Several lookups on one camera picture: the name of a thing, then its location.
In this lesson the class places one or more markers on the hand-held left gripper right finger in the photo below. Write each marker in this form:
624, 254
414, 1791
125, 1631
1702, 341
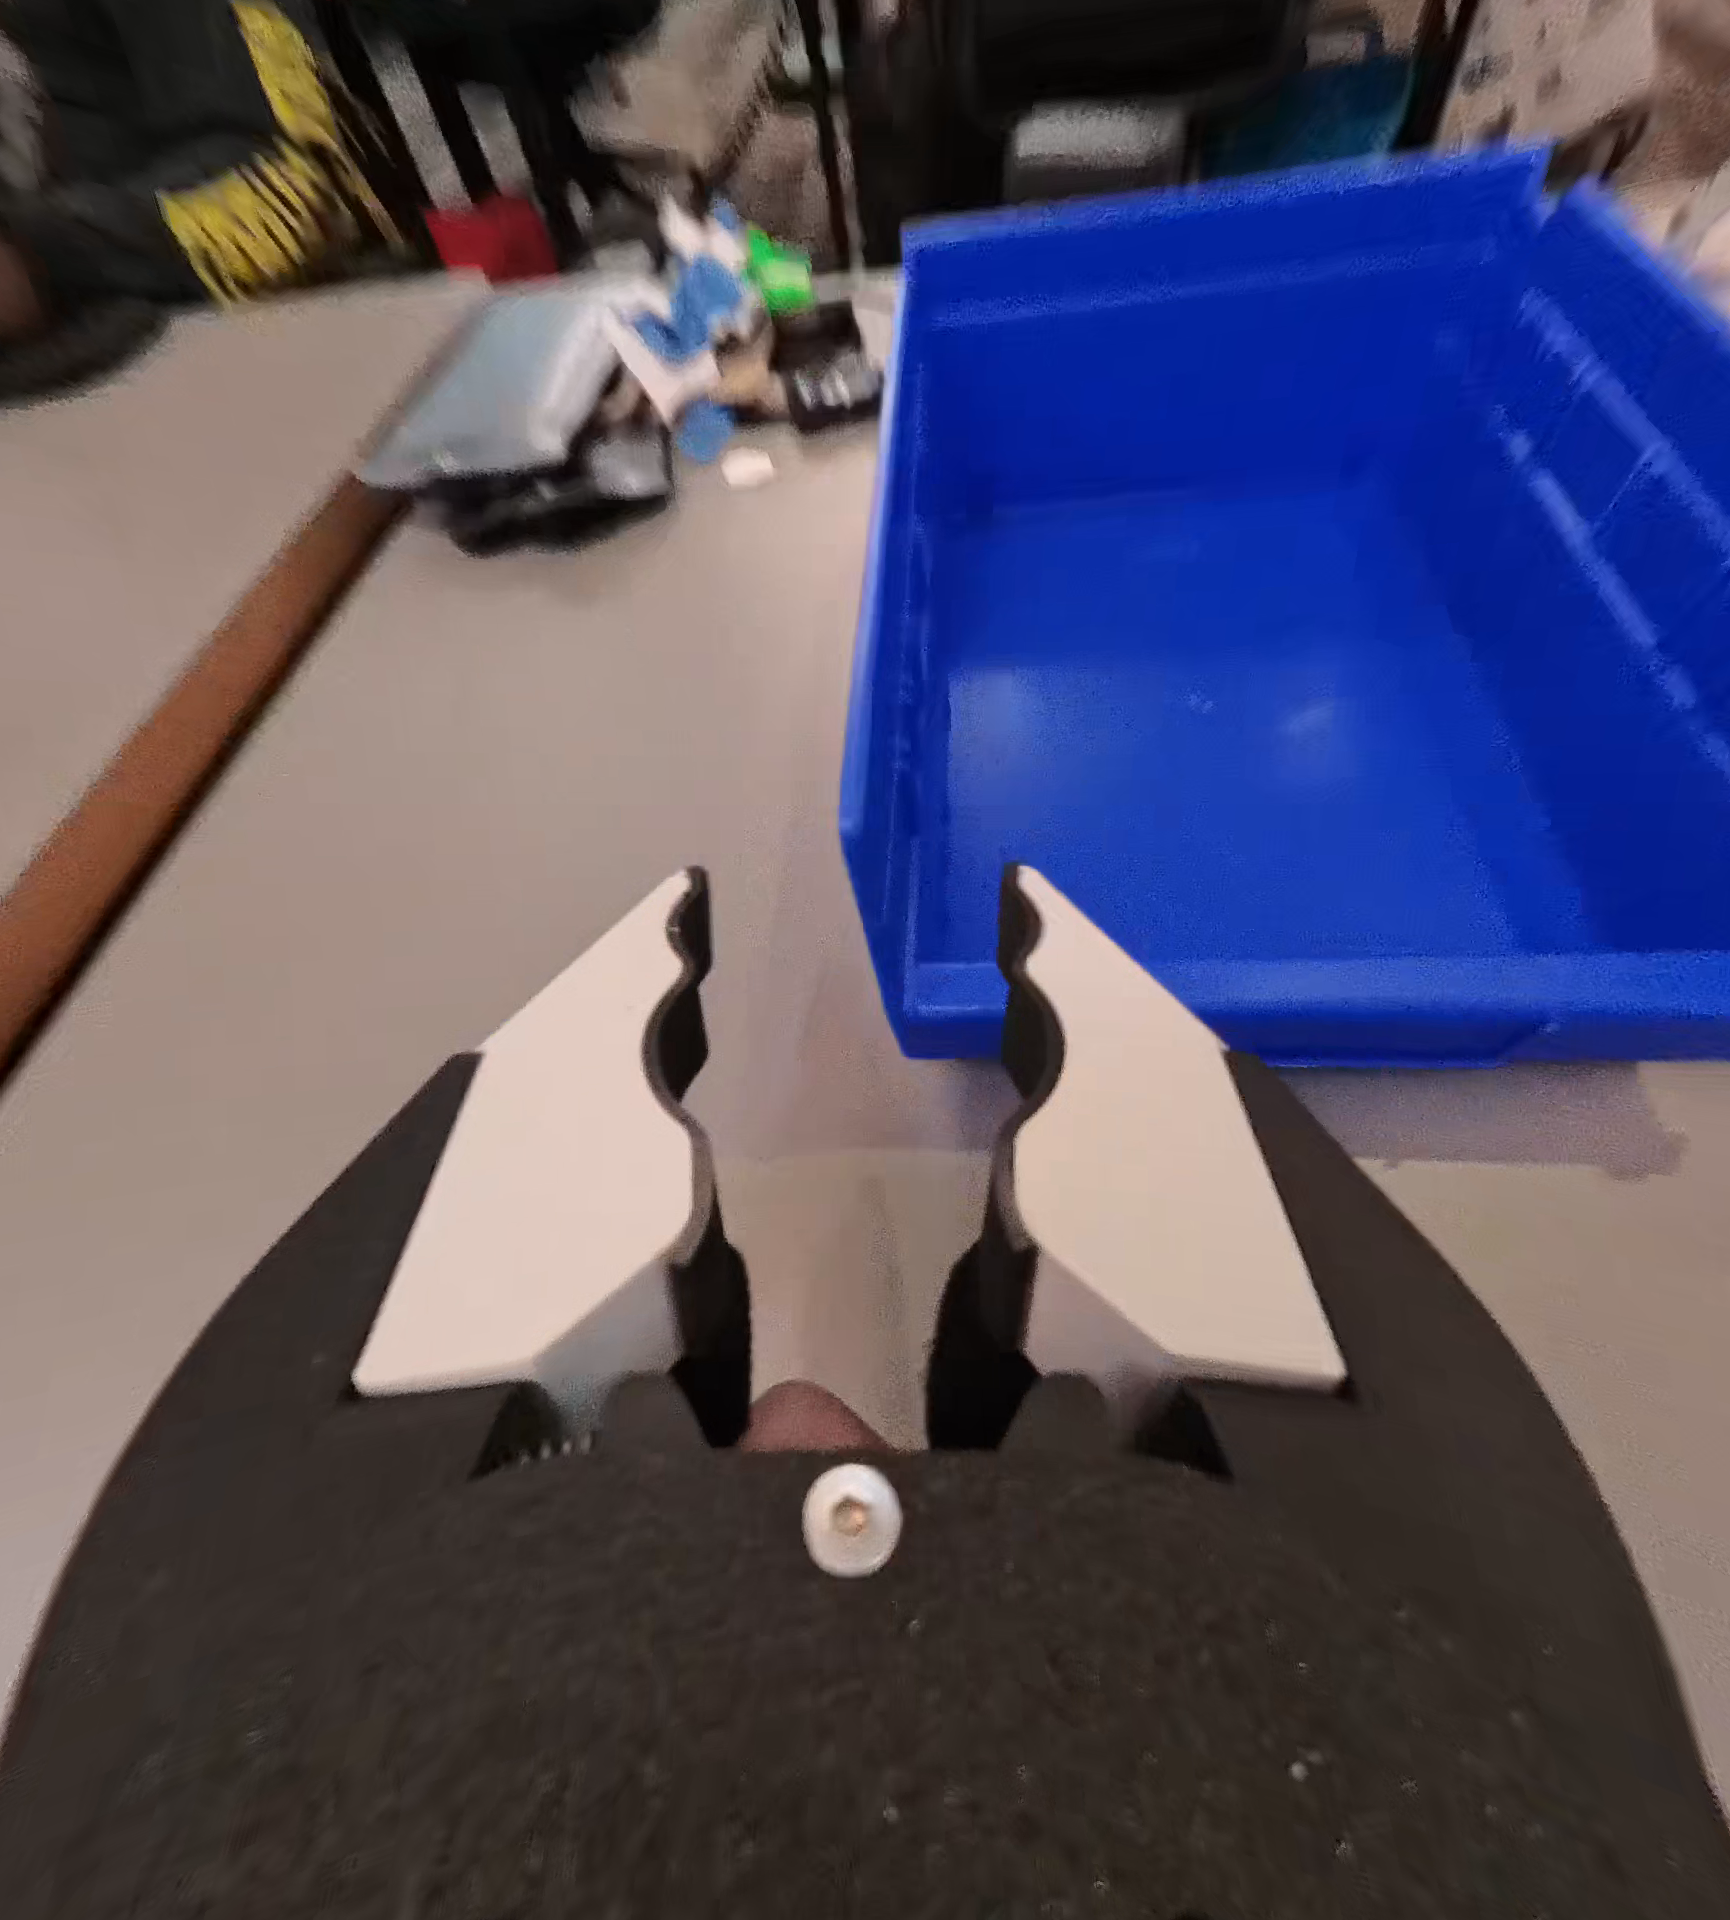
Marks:
1168, 1200

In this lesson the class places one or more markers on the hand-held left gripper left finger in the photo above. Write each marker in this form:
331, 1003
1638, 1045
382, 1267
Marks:
548, 1200

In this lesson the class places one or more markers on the blue plastic bin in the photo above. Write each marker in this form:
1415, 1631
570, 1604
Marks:
1256, 748

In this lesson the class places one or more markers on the black pouch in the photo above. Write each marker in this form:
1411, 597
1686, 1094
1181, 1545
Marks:
548, 510

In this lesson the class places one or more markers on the small white disc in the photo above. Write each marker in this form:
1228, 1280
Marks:
749, 465

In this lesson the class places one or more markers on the grey table with brown edge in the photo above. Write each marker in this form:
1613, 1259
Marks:
53, 597

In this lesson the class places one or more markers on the silver plastic pouch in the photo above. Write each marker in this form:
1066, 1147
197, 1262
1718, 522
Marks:
506, 390

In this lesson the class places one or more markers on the small black device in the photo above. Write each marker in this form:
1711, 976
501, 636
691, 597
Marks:
827, 375

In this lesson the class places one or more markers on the crumpled blue tape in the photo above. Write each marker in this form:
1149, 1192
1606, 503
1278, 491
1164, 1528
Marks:
691, 330

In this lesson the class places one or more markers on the crumpled green tape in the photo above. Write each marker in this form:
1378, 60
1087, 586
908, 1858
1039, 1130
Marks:
778, 269

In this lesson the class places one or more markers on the red bag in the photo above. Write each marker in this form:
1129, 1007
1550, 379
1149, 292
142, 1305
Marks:
489, 240

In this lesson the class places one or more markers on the grey storage box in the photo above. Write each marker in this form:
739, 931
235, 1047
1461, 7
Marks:
1096, 158

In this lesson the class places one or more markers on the blue bag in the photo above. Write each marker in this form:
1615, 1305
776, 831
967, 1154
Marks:
1308, 120

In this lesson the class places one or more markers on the black cloth with yellow print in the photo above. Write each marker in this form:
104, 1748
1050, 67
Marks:
131, 149

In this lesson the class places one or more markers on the black office chair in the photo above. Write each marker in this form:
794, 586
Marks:
1102, 60

